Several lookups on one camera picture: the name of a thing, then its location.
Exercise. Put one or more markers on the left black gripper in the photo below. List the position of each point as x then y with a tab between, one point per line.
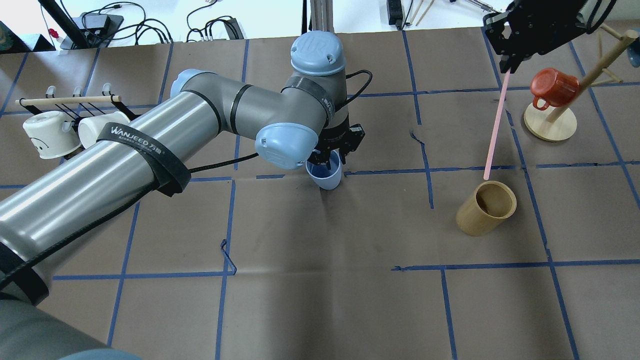
336	135

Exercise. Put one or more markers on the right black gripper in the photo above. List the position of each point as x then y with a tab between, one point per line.
534	27

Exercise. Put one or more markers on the blue plastic cup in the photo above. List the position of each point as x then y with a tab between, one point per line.
327	176

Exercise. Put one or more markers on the pink chopstick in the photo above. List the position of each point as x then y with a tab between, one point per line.
495	129

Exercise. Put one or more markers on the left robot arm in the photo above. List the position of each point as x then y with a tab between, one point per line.
45	223

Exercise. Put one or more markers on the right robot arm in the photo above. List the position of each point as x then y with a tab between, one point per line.
595	13

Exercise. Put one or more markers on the wooden chopsticks on desk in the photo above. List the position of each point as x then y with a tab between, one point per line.
419	12

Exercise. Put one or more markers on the red mug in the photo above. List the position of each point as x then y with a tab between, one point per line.
553	88

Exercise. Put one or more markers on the wooden mug tree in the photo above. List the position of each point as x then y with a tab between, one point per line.
557	124

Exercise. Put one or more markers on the black power adapter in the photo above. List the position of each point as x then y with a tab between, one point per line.
395	14

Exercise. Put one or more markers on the bamboo cylinder holder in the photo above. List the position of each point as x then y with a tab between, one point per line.
491	203

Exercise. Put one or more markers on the white smiley mug right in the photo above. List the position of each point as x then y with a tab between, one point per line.
90	128

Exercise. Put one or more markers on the white smiley mug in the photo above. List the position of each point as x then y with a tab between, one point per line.
90	128
51	134

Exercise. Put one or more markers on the white smiley mug left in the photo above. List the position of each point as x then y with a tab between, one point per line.
51	134

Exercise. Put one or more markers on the black wire cup rack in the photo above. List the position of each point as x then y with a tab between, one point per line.
76	107

